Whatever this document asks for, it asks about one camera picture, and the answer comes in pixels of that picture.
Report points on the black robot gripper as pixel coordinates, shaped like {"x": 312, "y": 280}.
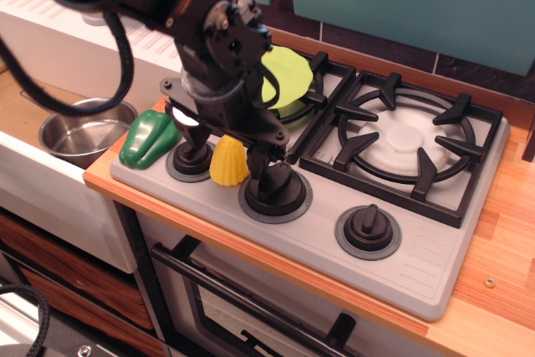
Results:
{"x": 236, "y": 110}

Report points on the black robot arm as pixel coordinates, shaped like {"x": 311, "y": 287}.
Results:
{"x": 220, "y": 44}

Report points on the yellow toy corn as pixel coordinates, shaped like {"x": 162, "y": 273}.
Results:
{"x": 229, "y": 162}

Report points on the left black stove knob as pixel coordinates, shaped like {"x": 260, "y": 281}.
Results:
{"x": 188, "y": 164}

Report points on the black stove knob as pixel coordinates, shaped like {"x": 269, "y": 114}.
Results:
{"x": 282, "y": 195}
{"x": 188, "y": 164}
{"x": 368, "y": 233}

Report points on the middle black stove knob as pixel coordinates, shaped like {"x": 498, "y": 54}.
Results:
{"x": 282, "y": 195}

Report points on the green toy bell pepper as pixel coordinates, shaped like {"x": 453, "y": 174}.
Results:
{"x": 150, "y": 137}

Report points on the light green plastic plate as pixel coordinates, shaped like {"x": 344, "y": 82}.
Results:
{"x": 292, "y": 73}

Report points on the left black burner grate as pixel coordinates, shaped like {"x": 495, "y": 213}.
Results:
{"x": 302, "y": 116}

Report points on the black burner grate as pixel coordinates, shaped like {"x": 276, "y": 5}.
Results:
{"x": 475, "y": 137}
{"x": 302, "y": 116}

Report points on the stainless steel pot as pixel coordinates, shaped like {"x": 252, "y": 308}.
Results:
{"x": 82, "y": 140}

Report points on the right black stove knob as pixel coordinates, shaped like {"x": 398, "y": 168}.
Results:
{"x": 368, "y": 233}

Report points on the white right burner disc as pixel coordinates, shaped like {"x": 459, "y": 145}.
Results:
{"x": 401, "y": 134}

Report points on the white toy sink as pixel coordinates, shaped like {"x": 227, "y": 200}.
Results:
{"x": 71, "y": 59}

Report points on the grey toy faucet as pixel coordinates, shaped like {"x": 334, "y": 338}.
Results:
{"x": 94, "y": 20}

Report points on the right black burner grate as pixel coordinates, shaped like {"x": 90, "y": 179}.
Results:
{"x": 475, "y": 137}

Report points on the wooden drawer front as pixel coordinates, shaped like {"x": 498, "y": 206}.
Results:
{"x": 102, "y": 298}

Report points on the grey toy stove top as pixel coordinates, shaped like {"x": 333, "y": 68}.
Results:
{"x": 418, "y": 277}

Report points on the teal cabinet box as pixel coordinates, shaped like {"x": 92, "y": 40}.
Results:
{"x": 494, "y": 33}

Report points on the black oven door handle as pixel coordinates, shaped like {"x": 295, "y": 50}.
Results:
{"x": 178, "y": 260}

